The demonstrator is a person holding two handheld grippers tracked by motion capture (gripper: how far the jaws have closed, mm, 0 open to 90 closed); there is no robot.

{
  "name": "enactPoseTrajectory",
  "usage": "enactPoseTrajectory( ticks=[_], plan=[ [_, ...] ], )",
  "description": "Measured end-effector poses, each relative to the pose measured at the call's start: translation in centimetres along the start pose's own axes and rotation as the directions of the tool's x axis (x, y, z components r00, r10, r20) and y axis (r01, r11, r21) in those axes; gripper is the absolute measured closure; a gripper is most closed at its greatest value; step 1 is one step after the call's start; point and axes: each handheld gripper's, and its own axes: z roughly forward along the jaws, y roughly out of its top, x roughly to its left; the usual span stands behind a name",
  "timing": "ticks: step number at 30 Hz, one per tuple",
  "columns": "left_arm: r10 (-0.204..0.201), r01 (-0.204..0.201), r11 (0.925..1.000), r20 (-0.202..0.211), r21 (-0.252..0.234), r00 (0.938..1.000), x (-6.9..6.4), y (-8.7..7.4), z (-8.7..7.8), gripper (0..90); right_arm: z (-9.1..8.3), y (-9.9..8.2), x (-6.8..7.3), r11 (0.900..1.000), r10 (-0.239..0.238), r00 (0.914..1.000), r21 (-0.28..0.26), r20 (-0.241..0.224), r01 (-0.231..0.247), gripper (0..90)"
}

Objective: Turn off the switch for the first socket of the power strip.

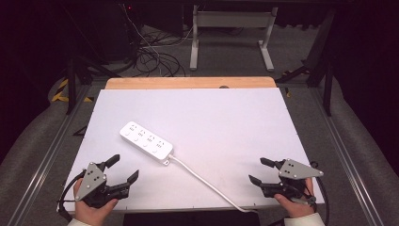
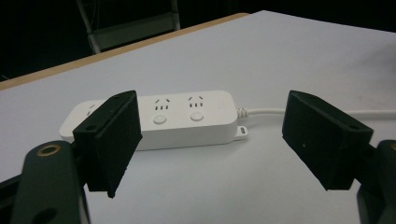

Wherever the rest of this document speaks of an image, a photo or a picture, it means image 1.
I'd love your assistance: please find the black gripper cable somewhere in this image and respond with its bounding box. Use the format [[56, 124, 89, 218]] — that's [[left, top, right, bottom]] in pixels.
[[56, 169, 88, 222], [309, 160, 330, 226]]

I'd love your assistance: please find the thin white floor cable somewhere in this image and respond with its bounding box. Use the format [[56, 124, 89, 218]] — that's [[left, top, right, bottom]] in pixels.
[[121, 4, 194, 76]]

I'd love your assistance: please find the aluminium floor rail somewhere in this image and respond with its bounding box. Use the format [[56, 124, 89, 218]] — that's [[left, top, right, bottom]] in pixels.
[[309, 88, 382, 226], [6, 86, 92, 226]]

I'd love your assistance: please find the black computer case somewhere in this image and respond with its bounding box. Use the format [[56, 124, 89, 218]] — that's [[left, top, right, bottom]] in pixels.
[[64, 3, 142, 62]]

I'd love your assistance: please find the white power strip cable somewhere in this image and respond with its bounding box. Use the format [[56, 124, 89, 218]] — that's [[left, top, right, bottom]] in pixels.
[[168, 153, 259, 215]]

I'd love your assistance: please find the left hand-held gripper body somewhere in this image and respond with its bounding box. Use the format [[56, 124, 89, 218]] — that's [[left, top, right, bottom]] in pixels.
[[74, 161, 130, 209]]

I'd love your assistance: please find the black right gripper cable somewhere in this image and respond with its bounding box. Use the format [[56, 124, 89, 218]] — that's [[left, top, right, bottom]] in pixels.
[[309, 160, 330, 226]]

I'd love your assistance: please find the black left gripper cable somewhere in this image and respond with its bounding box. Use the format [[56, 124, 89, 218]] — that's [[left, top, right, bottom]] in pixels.
[[56, 169, 88, 222]]

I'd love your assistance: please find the person's left hand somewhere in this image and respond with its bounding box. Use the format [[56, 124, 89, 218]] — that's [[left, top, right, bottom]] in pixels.
[[72, 178, 120, 226]]

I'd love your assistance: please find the white power strip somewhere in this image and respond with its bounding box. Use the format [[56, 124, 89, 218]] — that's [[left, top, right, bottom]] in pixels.
[[119, 121, 174, 167]]

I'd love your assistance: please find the black metal stand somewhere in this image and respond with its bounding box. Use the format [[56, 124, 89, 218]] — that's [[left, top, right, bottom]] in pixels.
[[64, 56, 121, 116], [276, 8, 335, 117]]

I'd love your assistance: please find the person's right hand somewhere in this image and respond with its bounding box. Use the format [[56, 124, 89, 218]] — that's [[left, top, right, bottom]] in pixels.
[[273, 177, 315, 219]]

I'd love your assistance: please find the yellow black hazard tape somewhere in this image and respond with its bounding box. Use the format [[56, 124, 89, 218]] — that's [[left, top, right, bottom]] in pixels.
[[51, 78, 94, 104]]

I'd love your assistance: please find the white table mat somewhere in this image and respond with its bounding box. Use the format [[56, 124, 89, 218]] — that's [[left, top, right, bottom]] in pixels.
[[62, 88, 326, 214]]

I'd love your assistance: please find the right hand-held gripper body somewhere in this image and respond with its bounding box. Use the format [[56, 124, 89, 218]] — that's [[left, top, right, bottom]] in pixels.
[[263, 158, 325, 200]]

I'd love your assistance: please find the white metal desk frame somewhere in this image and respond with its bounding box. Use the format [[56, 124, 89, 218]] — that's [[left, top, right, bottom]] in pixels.
[[189, 4, 279, 73]]

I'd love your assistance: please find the bundle of black floor cables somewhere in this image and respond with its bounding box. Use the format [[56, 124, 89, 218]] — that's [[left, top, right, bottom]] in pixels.
[[133, 27, 187, 78]]

